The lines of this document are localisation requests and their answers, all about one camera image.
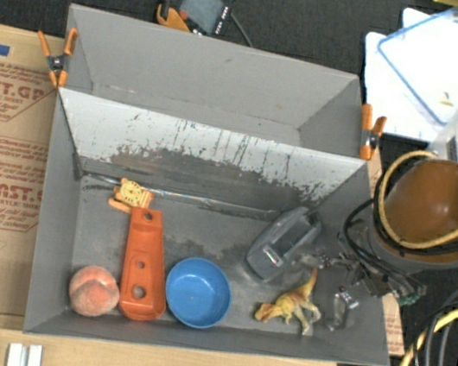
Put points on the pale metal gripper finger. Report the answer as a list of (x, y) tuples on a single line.
[(341, 311), (313, 260)]

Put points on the grey tape dispenser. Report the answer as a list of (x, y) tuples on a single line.
[(281, 244)]

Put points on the yellow toy dinosaur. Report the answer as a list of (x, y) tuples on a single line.
[(290, 307)]

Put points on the blue bowl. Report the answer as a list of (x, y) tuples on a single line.
[(197, 292)]

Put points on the orange plastic scoop with holes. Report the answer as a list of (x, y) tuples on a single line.
[(144, 263)]

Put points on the grey metal bin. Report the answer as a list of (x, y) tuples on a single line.
[(228, 90)]

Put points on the yellow and orange toy clock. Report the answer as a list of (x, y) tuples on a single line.
[(131, 195)]

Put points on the pink toy peach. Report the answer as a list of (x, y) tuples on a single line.
[(93, 290)]

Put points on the brown cardboard board, red print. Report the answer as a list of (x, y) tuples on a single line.
[(4, 164)]

